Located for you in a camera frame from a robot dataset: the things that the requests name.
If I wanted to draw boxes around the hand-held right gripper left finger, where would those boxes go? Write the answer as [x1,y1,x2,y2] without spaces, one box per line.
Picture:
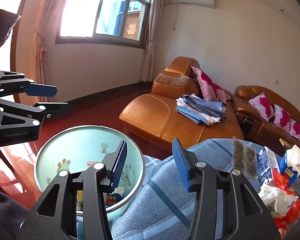
[16,140,128,240]

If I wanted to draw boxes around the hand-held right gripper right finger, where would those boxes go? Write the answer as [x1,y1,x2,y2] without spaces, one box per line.
[172,137,282,240]

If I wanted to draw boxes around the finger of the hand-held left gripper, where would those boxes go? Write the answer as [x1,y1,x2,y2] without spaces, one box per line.
[0,71,57,98]
[0,97,71,133]

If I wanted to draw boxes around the small blue carton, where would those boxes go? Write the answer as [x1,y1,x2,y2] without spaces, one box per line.
[104,190,124,207]

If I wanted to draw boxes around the mint green cartoon print bin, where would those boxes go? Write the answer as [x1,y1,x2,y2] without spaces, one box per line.
[35,125,143,222]

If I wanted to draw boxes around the yellow wrapper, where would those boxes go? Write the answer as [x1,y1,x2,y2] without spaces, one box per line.
[76,190,84,214]

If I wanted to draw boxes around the plain red plastic bag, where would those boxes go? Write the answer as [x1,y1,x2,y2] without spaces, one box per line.
[275,197,300,233]

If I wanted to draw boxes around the blue checked tablecloth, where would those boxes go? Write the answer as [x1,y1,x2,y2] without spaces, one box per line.
[76,139,300,240]

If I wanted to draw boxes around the wooden chair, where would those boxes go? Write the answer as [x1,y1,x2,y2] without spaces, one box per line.
[0,145,18,193]

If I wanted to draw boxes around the beige curtain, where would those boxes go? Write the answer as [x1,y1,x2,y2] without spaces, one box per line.
[31,0,73,103]
[140,0,172,82]

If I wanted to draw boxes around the blue striped folded cloth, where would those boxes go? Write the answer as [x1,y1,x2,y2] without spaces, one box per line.
[175,105,222,126]

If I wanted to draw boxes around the brown leather chaise sofa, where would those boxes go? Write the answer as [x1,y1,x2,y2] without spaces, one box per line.
[119,57,244,153]

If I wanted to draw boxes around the blue checked folded cloth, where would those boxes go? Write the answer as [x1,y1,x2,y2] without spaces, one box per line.
[176,94,227,118]

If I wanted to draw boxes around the clear packet of brown snacks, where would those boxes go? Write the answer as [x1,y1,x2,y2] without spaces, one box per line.
[232,136,261,180]

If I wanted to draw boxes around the person's dark clothing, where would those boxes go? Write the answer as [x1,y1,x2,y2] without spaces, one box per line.
[0,187,37,240]

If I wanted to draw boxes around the large pink floral pillow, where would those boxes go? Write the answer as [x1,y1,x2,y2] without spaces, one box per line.
[191,66,232,104]

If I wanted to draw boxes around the blue and white box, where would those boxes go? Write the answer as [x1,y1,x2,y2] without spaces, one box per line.
[256,146,282,183]

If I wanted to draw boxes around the brown leather three-seat sofa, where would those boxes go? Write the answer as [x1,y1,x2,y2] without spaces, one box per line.
[231,85,300,153]

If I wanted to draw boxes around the white plastic bag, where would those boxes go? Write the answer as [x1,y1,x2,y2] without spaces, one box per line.
[258,183,298,217]

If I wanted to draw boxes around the window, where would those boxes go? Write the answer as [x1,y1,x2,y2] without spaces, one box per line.
[55,0,153,50]

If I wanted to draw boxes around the white and blue milk carton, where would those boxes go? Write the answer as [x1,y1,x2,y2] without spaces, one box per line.
[277,144,300,188]

